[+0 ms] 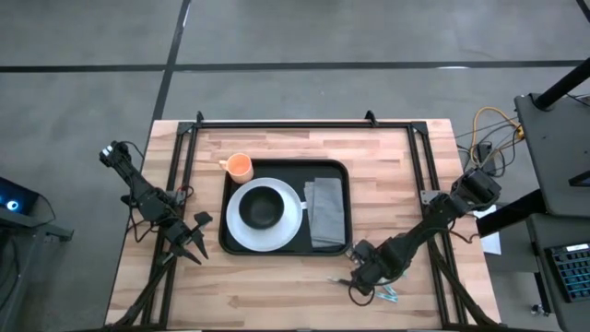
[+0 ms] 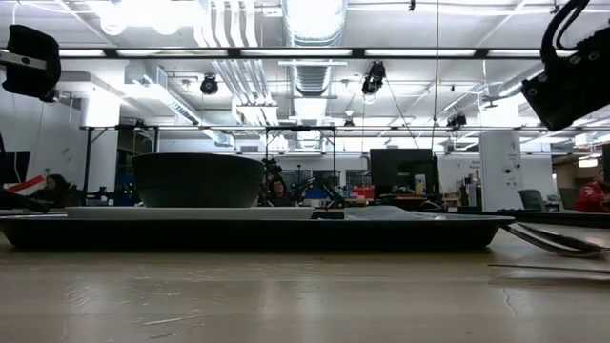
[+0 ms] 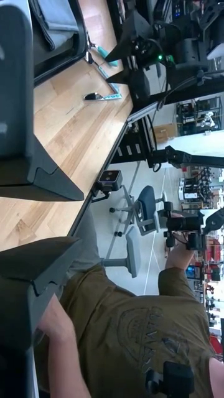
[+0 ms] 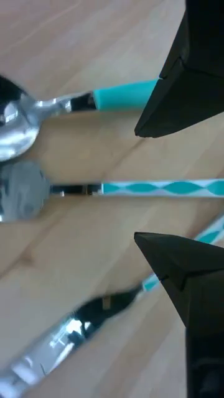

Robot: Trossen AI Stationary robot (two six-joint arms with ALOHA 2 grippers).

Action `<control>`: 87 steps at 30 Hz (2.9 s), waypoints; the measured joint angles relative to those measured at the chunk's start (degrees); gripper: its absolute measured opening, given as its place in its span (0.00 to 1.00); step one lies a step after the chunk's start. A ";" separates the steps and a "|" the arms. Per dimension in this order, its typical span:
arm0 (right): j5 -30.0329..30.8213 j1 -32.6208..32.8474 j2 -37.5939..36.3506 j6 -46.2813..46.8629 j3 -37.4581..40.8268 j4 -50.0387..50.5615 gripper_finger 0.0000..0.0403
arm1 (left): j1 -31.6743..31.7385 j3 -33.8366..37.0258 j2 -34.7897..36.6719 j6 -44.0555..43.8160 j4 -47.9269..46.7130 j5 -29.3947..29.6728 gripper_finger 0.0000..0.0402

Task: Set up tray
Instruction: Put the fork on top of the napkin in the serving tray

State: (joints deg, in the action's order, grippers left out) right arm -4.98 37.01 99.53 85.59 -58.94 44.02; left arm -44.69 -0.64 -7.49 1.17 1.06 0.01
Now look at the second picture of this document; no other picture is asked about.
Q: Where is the long overhead light bar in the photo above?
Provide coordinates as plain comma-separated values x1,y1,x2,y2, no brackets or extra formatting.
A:
59,46,544,60

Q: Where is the white building column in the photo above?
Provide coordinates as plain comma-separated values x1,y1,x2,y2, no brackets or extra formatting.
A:
78,90,122,207
478,130,523,212

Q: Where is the white round plate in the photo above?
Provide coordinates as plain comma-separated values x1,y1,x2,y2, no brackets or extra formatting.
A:
64,205,315,221

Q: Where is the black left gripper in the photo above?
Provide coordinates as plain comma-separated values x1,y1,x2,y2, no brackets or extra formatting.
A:
0,24,63,103

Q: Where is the black bowl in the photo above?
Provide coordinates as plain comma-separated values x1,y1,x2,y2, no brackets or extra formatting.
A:
131,151,266,209

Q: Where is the thin hanging cable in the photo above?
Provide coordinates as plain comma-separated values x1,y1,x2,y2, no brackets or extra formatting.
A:
430,0,440,151

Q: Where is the grey office chair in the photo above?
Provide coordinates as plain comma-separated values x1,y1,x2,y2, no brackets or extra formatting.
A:
516,189,548,212
556,186,581,212

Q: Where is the black wall screen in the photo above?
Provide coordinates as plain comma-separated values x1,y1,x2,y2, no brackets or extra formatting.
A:
3,151,31,185

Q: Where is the black ceiling spotlight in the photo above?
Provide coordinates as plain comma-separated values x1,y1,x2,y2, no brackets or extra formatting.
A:
199,73,220,96
445,111,469,131
360,60,388,96

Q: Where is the metal spoon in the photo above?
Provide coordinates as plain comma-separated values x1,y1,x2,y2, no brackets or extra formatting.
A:
500,224,607,259

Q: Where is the black computer monitor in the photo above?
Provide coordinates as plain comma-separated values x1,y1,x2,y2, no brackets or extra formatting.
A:
369,148,440,196

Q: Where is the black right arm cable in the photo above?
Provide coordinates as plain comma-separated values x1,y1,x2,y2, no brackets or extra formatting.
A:
539,0,592,66

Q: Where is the red strip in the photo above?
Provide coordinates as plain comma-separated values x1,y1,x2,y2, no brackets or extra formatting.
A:
18,174,45,194

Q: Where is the knife with patterned handle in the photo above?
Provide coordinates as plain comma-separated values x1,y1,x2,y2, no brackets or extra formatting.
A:
488,263,610,277

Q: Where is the black serving tray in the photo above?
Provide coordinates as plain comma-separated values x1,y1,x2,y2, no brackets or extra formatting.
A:
0,212,517,252

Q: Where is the white ceiling pipe bundle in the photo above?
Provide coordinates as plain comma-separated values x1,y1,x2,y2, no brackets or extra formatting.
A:
193,0,281,126

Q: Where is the grey cloth napkin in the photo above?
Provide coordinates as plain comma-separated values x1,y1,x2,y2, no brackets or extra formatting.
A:
317,205,447,221

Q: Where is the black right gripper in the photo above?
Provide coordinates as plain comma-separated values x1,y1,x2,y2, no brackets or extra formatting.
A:
520,26,610,132

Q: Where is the spoon with teal handle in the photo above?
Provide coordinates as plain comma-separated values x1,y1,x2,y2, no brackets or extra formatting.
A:
517,222,610,253

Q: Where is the silver ventilation duct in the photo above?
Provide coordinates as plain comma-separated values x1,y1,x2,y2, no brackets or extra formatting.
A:
280,0,349,96

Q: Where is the person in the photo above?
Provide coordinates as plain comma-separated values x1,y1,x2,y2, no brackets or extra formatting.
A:
30,173,85,209
573,178,610,214
264,174,293,208

